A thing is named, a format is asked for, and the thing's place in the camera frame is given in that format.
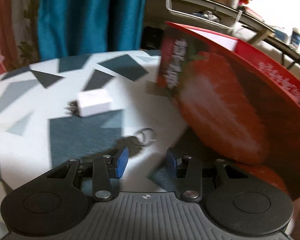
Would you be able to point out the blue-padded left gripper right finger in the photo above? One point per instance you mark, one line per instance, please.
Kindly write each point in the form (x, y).
(186, 172)

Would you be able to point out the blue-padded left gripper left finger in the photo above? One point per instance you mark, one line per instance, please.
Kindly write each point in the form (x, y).
(105, 168)

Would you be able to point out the red strawberry cardboard box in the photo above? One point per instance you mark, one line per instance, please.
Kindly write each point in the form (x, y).
(238, 100)

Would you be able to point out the white power adapter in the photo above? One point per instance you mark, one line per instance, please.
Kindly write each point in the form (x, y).
(90, 102)

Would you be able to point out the teal blue curtain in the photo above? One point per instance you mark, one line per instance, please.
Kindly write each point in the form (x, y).
(77, 27)

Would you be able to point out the cluttered grey desk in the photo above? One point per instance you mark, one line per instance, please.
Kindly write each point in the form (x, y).
(249, 28)

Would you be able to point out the blue white cup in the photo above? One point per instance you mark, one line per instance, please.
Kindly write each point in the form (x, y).
(295, 39)

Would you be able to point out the black key with ring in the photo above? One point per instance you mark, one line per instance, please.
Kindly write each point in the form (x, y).
(136, 143)

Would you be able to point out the white wire basket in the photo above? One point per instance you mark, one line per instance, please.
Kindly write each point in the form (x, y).
(206, 16)

